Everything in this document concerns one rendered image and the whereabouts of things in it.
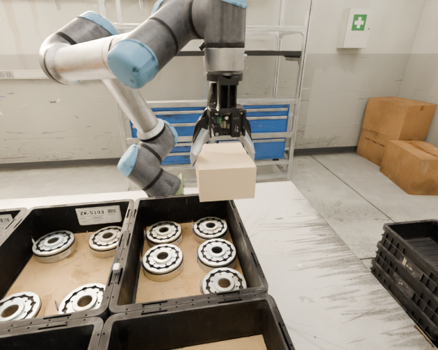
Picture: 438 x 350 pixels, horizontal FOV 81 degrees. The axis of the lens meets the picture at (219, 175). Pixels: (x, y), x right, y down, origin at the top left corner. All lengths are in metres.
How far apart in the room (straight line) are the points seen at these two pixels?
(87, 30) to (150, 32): 0.38
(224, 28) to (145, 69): 0.15
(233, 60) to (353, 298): 0.72
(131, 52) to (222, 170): 0.26
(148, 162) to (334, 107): 3.22
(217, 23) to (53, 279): 0.69
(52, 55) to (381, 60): 3.83
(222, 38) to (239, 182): 0.27
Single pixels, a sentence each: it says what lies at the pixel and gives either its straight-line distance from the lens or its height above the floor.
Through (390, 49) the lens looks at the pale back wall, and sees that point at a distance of 4.20.
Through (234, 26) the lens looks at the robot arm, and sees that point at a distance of 0.51.
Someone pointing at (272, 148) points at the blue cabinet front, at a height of 0.44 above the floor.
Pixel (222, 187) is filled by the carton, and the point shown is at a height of 1.08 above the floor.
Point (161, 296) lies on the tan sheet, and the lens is 0.67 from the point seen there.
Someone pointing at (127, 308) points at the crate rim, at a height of 0.93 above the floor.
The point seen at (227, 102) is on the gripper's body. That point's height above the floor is 1.26.
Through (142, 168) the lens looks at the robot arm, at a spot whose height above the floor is 0.95.
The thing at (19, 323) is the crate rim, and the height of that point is 0.93.
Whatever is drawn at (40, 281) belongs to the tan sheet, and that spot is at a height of 0.83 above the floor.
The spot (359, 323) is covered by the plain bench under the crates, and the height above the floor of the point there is 0.70.
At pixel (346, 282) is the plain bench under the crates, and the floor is 0.70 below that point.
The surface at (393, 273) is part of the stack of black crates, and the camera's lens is 1.51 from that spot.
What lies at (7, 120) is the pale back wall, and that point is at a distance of 3.91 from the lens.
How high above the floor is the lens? 1.34
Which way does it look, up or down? 26 degrees down
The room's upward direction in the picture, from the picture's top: straight up
